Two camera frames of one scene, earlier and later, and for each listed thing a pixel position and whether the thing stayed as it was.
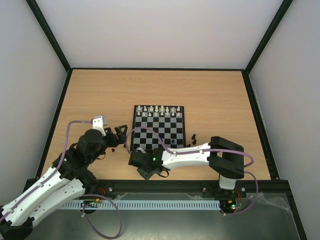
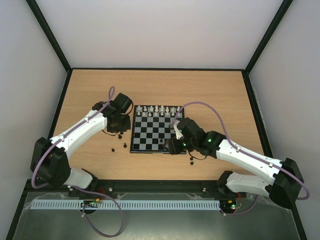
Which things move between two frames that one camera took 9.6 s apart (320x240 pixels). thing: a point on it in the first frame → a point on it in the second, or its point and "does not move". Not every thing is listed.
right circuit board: [228, 204] does not move
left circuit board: [90, 203] does not move
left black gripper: [122, 138] → [127, 126]
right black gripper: [136, 161] → [173, 145]
